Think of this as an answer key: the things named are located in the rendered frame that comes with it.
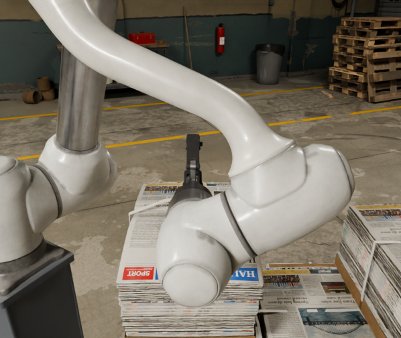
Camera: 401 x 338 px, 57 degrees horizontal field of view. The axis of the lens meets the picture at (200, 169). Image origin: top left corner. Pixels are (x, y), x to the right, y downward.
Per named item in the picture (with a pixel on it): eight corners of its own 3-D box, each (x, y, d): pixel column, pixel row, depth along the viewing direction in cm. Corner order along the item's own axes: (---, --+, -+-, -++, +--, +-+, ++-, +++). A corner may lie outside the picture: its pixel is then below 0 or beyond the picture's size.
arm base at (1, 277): (-59, 278, 88) (-66, 259, 86) (24, 233, 105) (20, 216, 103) (-16, 309, 79) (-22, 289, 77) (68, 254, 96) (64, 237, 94)
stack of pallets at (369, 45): (371, 83, 771) (384, 16, 716) (412, 92, 694) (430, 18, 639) (322, 89, 718) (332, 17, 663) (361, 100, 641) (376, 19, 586)
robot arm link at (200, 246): (181, 264, 61) (251, 230, 59) (178, 336, 47) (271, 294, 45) (147, 214, 58) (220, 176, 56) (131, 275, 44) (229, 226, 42)
